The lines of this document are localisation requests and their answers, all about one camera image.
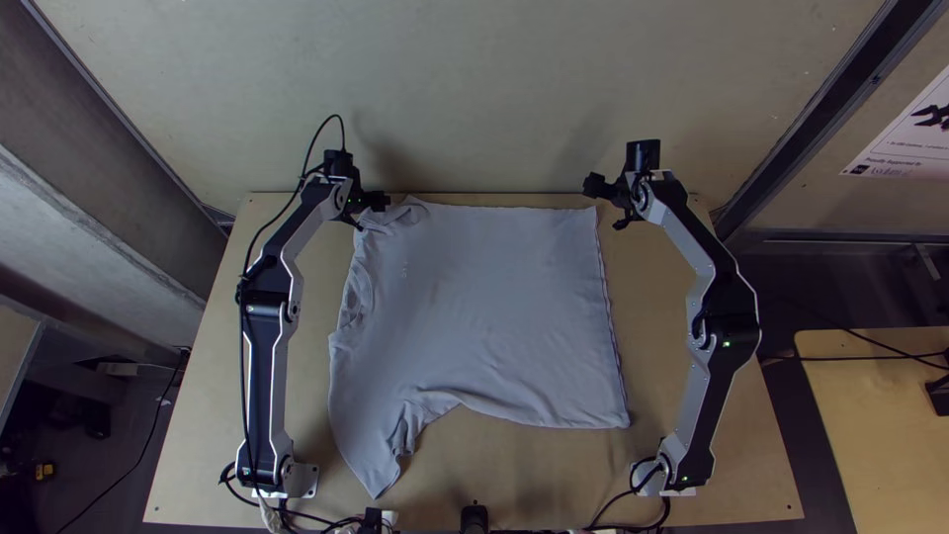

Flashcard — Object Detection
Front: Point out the grey t-shirt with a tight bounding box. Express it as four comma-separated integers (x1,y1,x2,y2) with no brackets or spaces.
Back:
326,194,633,500

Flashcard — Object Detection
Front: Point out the pale wooden side table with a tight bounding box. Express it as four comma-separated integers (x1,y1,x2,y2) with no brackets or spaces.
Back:
794,325,949,534

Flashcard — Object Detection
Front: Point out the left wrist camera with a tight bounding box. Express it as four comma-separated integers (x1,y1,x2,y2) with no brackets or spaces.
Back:
322,147,357,180

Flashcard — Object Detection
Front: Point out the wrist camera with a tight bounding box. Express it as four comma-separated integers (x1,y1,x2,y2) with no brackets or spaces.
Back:
322,147,357,180
625,138,663,174

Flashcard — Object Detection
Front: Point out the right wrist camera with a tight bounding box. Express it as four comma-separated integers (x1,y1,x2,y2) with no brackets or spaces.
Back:
625,138,663,174

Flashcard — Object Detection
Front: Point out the black cable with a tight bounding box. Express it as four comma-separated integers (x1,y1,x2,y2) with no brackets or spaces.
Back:
217,460,359,532
583,455,673,534
761,351,929,367
234,112,349,476
52,346,191,534

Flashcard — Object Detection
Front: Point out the white wall poster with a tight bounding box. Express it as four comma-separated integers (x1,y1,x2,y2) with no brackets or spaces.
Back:
838,61,949,182

